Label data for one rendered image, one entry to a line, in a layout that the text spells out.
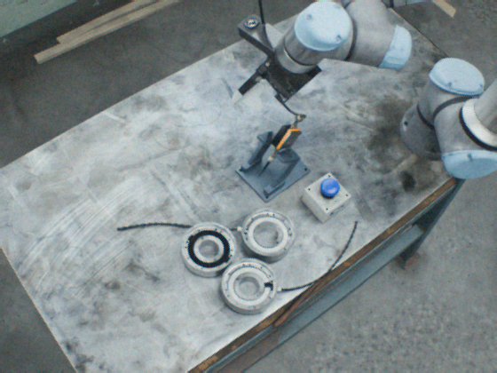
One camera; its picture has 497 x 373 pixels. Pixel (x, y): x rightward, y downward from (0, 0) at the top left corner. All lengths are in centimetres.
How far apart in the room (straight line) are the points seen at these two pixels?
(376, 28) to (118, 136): 66
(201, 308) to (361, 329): 99
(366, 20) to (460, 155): 37
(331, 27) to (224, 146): 52
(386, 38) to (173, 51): 175
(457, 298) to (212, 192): 120
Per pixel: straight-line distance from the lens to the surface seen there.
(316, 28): 91
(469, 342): 220
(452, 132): 124
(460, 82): 130
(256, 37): 110
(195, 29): 273
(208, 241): 121
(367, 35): 96
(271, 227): 124
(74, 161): 135
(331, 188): 124
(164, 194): 129
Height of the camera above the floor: 191
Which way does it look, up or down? 58 degrees down
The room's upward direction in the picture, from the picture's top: 8 degrees clockwise
